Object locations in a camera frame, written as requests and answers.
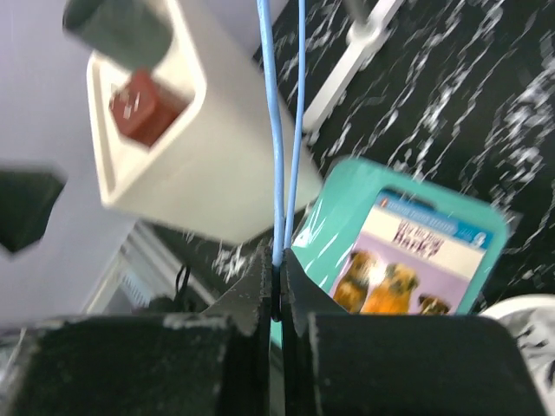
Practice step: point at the dog picture book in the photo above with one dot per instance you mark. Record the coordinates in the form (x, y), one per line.
(409, 259)

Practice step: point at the dark red cube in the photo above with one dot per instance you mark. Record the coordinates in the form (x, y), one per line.
(143, 109)

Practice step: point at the white perforated plastic basket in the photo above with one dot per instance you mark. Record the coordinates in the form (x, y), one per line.
(517, 308)

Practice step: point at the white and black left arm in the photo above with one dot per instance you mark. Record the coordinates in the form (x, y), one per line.
(28, 196)

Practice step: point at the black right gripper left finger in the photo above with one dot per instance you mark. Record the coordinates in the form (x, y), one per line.
(212, 363)

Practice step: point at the striped white tank top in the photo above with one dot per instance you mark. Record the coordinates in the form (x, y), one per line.
(535, 339)

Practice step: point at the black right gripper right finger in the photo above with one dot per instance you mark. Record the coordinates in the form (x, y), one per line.
(336, 363)

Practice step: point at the teal tray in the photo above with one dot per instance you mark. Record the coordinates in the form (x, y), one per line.
(339, 212)

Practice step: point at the metal clothes rack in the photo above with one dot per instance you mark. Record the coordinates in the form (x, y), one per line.
(368, 32)

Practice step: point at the light blue wire hanger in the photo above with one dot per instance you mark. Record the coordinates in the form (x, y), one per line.
(284, 202)

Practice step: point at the dark grey mug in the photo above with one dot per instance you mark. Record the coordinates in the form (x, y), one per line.
(128, 32)

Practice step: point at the white storage box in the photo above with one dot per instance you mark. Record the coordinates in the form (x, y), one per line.
(212, 171)

